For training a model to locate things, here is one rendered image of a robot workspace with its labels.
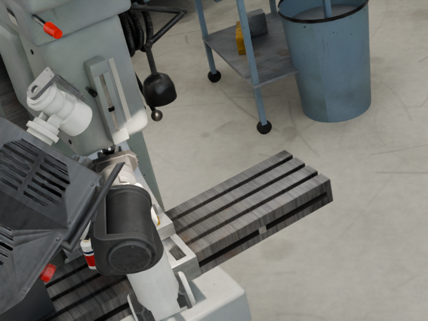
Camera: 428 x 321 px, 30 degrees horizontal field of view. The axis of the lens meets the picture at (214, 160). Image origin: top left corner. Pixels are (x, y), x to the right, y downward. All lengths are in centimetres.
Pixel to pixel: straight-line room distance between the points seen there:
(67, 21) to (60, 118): 33
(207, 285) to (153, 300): 59
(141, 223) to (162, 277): 16
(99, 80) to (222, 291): 69
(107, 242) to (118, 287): 73
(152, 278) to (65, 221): 32
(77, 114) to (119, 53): 40
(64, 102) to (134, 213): 24
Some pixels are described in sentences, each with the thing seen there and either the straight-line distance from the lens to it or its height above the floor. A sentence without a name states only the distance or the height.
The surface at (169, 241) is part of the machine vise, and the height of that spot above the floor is 99.
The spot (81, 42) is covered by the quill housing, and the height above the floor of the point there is 159.
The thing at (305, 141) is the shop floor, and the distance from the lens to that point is 423.
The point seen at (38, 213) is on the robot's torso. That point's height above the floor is 158.
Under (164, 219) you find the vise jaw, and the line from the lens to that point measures 214.
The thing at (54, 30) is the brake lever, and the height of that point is 171.
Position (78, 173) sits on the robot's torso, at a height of 161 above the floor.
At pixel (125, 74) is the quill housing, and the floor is 148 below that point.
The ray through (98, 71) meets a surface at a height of 153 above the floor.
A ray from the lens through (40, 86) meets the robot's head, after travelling 146.
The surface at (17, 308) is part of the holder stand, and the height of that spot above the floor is 99.
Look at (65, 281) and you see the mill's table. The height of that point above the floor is 92.
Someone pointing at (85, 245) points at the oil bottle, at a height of 100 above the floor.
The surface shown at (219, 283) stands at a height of 84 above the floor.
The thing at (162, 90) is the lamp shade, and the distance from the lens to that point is 176.
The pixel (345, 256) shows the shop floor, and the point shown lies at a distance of 347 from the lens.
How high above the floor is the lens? 227
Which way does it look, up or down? 32 degrees down
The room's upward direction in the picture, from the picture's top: 13 degrees counter-clockwise
